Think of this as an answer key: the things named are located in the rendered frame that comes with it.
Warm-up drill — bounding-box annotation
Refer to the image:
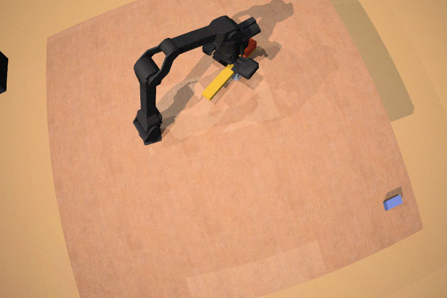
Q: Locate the blue rectangular block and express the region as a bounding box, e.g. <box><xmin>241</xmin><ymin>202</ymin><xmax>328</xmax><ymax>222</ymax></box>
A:
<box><xmin>383</xmin><ymin>195</ymin><xmax>403</xmax><ymax>211</ymax></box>

